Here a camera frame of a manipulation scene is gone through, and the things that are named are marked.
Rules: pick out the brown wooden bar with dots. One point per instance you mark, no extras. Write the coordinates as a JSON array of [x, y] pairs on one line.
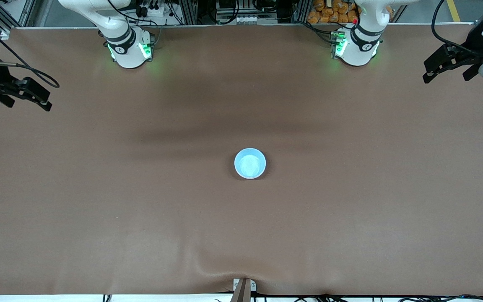
[[241, 293]]

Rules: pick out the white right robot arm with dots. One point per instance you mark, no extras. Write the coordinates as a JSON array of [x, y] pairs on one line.
[[128, 54]]

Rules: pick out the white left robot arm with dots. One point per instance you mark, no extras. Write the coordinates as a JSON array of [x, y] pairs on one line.
[[357, 52]]

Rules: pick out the brown table mat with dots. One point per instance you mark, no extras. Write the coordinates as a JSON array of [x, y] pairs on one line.
[[241, 230]]

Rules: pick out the white terminal block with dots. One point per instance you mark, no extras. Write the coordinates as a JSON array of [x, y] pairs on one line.
[[238, 19]]

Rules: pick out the metal clamp bracket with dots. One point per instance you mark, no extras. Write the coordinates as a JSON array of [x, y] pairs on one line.
[[253, 286]]

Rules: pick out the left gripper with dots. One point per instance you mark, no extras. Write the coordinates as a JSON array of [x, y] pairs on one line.
[[473, 45]]

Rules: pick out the orange snack packets pile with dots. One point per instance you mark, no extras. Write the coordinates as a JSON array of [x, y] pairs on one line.
[[329, 11]]

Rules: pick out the blue bowl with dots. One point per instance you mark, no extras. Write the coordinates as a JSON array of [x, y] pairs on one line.
[[250, 164]]

